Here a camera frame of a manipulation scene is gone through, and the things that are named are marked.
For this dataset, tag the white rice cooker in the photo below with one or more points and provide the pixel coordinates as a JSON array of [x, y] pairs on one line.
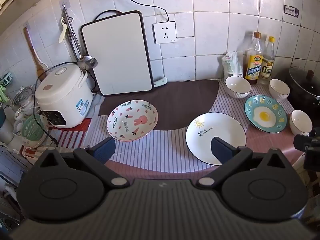
[[62, 92]]

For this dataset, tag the white seasoning packet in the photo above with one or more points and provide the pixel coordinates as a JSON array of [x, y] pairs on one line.
[[231, 65]]

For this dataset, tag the steel ladle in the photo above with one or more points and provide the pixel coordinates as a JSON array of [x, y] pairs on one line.
[[86, 61]]

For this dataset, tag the green plastic item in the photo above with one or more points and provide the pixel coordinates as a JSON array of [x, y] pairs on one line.
[[5, 80]]

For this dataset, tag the green colander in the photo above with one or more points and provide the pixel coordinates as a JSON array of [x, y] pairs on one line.
[[32, 127]]

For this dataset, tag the pink rabbit print plate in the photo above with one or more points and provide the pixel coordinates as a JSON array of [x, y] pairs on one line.
[[132, 120]]

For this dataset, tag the white peeler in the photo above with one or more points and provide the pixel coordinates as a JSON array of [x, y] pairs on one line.
[[63, 30]]

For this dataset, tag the clear vinegar bottle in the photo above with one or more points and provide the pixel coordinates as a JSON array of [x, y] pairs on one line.
[[267, 67]]

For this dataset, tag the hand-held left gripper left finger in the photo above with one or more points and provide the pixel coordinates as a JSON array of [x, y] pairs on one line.
[[106, 150]]

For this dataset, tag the black wok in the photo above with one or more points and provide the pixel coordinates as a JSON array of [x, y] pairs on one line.
[[300, 102]]

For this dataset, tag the clear adhesive wall hook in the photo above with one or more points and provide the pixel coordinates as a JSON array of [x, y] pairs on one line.
[[64, 2]]

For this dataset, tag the red striped cloth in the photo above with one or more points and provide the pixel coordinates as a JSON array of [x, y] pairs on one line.
[[72, 135]]

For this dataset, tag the white wall socket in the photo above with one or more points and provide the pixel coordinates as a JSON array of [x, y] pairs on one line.
[[165, 32]]

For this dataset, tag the white ribbed bowl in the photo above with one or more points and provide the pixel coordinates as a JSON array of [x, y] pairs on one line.
[[279, 88], [300, 122], [237, 86]]

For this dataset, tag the white plate with sun print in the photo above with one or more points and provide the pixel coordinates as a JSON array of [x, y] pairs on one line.
[[207, 130]]

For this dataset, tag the dark sauce bottle yellow label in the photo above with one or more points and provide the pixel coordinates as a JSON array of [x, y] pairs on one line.
[[253, 67]]

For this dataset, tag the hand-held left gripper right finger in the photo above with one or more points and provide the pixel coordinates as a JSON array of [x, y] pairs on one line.
[[220, 150]]

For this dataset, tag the wooden spatula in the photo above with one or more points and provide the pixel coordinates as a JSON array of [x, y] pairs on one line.
[[37, 62]]

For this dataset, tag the glass wok lid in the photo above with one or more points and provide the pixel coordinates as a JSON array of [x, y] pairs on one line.
[[307, 85]]

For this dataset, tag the clear glass jar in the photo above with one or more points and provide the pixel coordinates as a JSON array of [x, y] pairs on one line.
[[22, 96]]

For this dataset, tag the dark wall sticker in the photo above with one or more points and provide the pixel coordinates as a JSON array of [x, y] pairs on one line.
[[291, 11]]

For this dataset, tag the teal fried egg plate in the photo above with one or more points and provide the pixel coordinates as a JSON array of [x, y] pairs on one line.
[[265, 115]]

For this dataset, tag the striped brown pink table mat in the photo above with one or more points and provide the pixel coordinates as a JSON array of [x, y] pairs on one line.
[[162, 150]]

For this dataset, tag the white cutting board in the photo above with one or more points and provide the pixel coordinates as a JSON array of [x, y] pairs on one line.
[[117, 55]]

